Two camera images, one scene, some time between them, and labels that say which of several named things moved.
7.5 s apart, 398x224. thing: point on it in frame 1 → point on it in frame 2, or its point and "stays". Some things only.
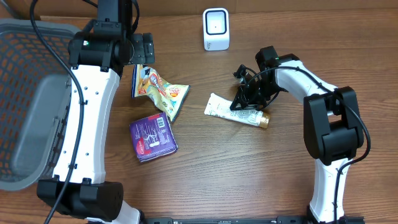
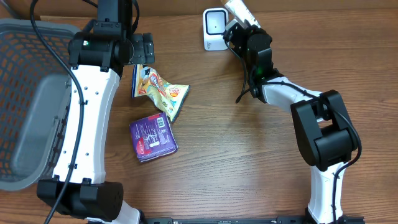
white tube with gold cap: (219, 107) → (240, 15)
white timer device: (216, 28) stays
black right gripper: (246, 102) → (249, 25)
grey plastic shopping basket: (35, 89) stays
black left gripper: (144, 48) stays
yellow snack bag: (170, 99) stays
